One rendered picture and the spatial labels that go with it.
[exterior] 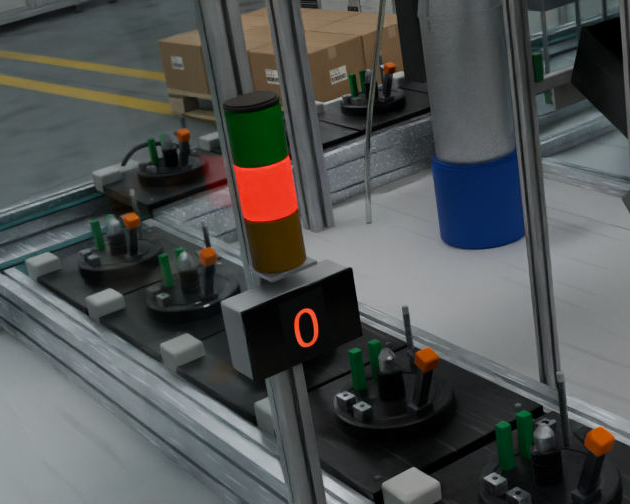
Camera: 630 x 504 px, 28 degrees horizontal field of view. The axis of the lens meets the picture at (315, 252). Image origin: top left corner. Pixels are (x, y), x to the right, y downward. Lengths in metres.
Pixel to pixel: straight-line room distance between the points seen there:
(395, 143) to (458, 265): 0.51
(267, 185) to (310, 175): 1.21
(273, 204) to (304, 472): 0.30
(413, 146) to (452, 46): 0.54
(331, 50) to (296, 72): 3.74
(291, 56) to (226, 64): 1.15
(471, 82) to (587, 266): 0.35
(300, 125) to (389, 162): 0.32
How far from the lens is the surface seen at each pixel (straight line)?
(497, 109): 2.10
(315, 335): 1.15
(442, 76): 2.08
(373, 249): 2.22
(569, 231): 2.20
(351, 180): 2.49
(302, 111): 2.27
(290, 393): 1.21
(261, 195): 1.10
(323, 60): 5.97
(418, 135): 2.58
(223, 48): 1.10
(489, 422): 1.42
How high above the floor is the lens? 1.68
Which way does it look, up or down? 21 degrees down
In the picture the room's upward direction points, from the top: 9 degrees counter-clockwise
